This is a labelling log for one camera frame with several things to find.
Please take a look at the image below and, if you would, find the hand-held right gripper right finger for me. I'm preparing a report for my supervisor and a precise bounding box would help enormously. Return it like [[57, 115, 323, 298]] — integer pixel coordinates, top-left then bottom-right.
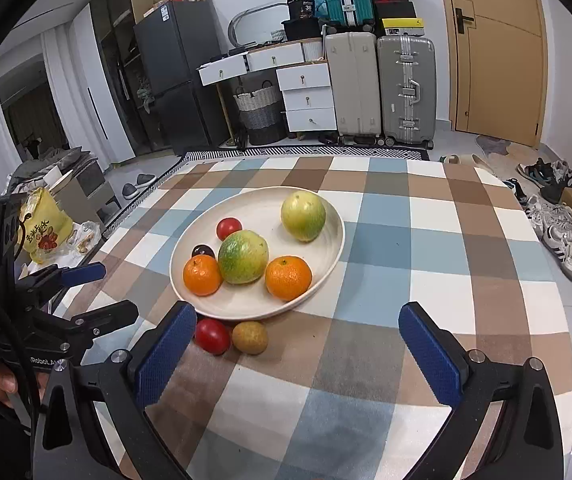
[[399, 301, 565, 480]]

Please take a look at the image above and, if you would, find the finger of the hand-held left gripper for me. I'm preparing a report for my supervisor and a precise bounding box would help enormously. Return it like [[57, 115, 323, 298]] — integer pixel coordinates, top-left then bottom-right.
[[33, 299, 140, 347], [16, 262, 107, 292]]

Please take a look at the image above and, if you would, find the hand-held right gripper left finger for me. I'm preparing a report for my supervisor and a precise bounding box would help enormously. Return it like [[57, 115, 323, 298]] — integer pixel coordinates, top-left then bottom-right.
[[32, 301, 198, 480]]

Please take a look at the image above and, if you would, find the red cherry tomato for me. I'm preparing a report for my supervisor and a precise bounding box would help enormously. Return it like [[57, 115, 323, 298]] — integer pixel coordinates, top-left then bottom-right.
[[216, 217, 243, 241], [194, 317, 232, 356]]

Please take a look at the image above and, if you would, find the brown longan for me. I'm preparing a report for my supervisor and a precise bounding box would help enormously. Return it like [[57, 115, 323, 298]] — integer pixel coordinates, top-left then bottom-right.
[[231, 320, 270, 356]]

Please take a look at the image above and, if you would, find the orange tangerine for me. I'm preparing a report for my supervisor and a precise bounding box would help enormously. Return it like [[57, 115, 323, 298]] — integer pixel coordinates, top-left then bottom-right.
[[182, 254, 224, 297], [264, 256, 313, 303]]

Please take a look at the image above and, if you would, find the green yellow passion fruit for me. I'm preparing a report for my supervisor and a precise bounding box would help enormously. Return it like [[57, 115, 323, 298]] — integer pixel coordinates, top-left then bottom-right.
[[217, 230, 270, 285]]

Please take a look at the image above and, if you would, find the cream round plate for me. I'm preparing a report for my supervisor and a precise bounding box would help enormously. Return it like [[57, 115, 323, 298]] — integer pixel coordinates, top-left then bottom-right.
[[169, 186, 346, 321]]

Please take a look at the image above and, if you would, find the clear snack bag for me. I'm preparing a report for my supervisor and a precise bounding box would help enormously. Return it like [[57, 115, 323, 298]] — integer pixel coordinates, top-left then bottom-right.
[[68, 220, 102, 254]]

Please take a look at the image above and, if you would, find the yellow plastic bag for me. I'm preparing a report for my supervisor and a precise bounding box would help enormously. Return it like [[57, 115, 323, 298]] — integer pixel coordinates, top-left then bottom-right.
[[18, 187, 75, 265]]

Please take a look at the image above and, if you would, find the grey clothes pile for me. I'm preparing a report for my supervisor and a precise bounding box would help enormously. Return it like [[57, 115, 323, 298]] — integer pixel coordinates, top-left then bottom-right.
[[8, 147, 97, 181]]

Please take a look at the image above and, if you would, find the white striped sneaker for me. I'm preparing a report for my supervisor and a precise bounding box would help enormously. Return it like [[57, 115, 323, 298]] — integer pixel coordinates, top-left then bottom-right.
[[543, 224, 572, 282]]

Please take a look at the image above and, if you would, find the white curtain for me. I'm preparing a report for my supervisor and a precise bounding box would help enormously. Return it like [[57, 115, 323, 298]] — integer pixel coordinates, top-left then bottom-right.
[[0, 25, 123, 166]]

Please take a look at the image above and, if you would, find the black teal sneaker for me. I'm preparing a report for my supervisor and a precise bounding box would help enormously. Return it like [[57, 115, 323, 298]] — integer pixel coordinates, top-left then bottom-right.
[[516, 158, 557, 189]]

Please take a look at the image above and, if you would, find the dark grey refrigerator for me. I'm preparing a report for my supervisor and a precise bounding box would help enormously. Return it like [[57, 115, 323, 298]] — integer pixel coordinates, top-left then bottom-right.
[[132, 0, 232, 154]]

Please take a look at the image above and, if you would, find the grey door mat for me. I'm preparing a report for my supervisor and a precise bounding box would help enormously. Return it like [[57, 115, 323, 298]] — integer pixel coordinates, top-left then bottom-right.
[[475, 133, 512, 155]]

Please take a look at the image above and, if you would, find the woven laundry basket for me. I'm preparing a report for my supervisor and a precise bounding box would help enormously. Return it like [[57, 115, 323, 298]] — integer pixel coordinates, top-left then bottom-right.
[[233, 79, 287, 145]]

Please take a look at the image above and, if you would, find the dark glass wardrobe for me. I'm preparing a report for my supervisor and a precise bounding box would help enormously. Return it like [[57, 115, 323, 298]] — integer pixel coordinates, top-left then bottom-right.
[[88, 0, 170, 162]]

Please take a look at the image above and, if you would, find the silver suitcase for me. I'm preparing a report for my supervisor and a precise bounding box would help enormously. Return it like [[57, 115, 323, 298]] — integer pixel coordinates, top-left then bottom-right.
[[376, 35, 437, 150]]

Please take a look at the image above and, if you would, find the beige suitcase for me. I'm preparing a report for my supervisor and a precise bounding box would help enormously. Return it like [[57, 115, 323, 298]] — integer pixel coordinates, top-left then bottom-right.
[[324, 31, 382, 144]]

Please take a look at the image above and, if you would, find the wooden door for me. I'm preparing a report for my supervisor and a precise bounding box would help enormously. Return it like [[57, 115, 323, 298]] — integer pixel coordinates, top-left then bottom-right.
[[434, 0, 550, 149]]

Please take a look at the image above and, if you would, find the white drawer unit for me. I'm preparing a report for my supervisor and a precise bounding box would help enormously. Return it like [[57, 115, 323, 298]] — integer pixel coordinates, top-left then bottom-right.
[[275, 62, 338, 133]]

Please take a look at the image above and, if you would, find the white drawer desk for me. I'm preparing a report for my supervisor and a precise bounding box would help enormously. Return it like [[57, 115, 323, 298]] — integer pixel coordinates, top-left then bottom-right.
[[196, 39, 340, 149]]

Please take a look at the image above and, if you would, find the black storage box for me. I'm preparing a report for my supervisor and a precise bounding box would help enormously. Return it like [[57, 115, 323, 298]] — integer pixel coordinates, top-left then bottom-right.
[[280, 18, 323, 41]]

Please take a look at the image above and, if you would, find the yellow shoebox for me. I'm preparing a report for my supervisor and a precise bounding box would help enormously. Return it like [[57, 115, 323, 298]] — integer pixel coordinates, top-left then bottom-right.
[[380, 18, 426, 38]]

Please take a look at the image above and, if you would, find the black printed bag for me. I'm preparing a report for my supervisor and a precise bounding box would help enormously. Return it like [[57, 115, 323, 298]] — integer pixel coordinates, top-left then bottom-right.
[[286, 0, 320, 21]]

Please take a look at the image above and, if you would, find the plain black shoebox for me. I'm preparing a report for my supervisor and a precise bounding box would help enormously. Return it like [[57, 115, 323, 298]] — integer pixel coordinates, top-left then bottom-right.
[[374, 1, 417, 24]]

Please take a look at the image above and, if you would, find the black cable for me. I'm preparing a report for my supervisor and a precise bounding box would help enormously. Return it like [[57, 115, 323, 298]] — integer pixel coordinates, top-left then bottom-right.
[[0, 240, 37, 433]]

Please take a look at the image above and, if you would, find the silver arched frame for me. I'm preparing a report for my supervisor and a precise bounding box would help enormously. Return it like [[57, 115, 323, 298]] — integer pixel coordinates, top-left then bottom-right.
[[227, 3, 292, 54]]

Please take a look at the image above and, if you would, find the black door handle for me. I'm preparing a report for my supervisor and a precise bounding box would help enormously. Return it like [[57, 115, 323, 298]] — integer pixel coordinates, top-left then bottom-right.
[[454, 7, 475, 35]]

